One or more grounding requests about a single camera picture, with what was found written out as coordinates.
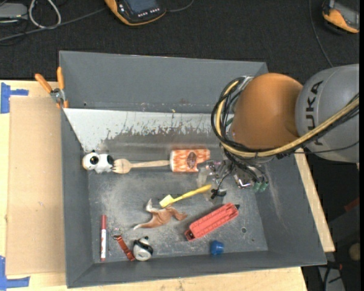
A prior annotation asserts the red and white marker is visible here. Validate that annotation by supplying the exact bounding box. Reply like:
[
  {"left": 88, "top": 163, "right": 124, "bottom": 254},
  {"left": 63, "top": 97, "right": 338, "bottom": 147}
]
[{"left": 99, "top": 214, "right": 108, "bottom": 262}]

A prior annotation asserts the small black and white panda toy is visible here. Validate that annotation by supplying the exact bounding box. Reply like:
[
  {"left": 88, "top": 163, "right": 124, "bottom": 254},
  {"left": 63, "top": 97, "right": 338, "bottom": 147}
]
[{"left": 132, "top": 235, "right": 154, "bottom": 262}]

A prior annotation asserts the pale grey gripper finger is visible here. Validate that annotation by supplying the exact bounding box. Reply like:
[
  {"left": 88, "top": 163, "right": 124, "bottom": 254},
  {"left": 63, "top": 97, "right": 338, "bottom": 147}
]
[
  {"left": 196, "top": 166, "right": 212, "bottom": 188},
  {"left": 203, "top": 186, "right": 220, "bottom": 204}
]

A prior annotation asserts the red strap keychain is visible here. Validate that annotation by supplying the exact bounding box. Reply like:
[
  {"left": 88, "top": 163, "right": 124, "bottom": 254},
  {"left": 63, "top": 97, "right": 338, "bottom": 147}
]
[{"left": 110, "top": 229, "right": 136, "bottom": 262}]

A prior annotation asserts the grey metal bin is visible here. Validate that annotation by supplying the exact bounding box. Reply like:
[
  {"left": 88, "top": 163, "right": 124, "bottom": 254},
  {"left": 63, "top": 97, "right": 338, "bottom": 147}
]
[{"left": 58, "top": 50, "right": 328, "bottom": 289}]

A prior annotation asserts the large black and white panda toy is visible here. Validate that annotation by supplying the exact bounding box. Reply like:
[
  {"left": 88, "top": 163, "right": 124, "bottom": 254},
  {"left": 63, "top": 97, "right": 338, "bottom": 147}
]
[{"left": 81, "top": 150, "right": 116, "bottom": 175}]

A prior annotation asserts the wooden fork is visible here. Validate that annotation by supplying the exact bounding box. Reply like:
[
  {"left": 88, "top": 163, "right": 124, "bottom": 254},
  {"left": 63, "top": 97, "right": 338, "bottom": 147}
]
[{"left": 112, "top": 158, "right": 171, "bottom": 175}]

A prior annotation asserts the orange and white packet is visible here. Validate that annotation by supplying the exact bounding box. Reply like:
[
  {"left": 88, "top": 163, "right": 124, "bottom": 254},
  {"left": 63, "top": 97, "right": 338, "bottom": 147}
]
[{"left": 169, "top": 148, "right": 211, "bottom": 173}]

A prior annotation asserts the yellow toothbrush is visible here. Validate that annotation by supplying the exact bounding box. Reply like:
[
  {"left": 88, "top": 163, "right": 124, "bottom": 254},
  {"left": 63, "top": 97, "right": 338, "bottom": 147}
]
[{"left": 158, "top": 184, "right": 213, "bottom": 209}]

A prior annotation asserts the brown toy animal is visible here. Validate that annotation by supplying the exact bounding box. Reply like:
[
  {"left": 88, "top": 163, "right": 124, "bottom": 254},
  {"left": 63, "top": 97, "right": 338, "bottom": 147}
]
[{"left": 133, "top": 198, "right": 188, "bottom": 231}]

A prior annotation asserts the red flat tool case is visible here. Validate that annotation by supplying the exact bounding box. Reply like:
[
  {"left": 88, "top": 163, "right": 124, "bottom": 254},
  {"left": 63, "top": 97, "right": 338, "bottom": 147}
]
[{"left": 184, "top": 202, "right": 241, "bottom": 242}]

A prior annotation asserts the brown cardboard board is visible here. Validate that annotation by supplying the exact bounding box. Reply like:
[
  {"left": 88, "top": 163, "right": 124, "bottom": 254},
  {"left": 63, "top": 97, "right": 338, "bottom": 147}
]
[{"left": 4, "top": 95, "right": 65, "bottom": 276}]

